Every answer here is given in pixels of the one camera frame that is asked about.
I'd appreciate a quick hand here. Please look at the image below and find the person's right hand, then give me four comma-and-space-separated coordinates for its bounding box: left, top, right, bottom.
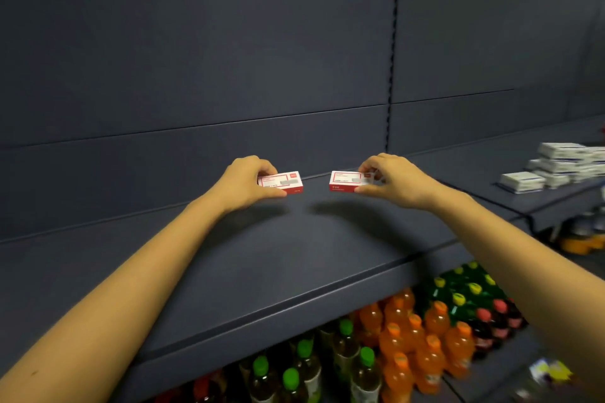
354, 152, 447, 212

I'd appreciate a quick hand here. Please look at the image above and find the person's left hand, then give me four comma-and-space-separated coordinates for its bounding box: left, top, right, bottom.
207, 155, 288, 215

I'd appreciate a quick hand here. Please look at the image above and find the white blue paperclip boxes group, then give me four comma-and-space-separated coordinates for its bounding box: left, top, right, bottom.
498, 142, 605, 195

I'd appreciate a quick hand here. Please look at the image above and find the dark grey metal shelf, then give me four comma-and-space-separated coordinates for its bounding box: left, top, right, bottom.
0, 0, 605, 403

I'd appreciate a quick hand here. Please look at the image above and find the person's left forearm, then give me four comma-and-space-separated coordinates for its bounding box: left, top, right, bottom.
0, 192, 223, 403

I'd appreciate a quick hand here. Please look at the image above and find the person's right forearm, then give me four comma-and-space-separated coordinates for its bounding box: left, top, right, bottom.
427, 188, 605, 394

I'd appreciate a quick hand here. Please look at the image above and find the group of yellow-capped green bottles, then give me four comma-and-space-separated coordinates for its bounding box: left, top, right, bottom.
423, 261, 502, 323

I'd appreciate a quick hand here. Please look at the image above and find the group of red-capped cola bottles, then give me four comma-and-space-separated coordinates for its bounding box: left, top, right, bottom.
468, 298, 526, 357

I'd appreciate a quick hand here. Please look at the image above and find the group of orange soda bottles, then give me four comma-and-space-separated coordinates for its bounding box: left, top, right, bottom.
352, 288, 476, 403

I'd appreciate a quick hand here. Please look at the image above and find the group of green-capped tea bottles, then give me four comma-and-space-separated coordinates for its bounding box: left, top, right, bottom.
238, 317, 383, 403

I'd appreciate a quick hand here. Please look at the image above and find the white green snack packet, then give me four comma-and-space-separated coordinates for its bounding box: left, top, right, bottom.
528, 358, 551, 382

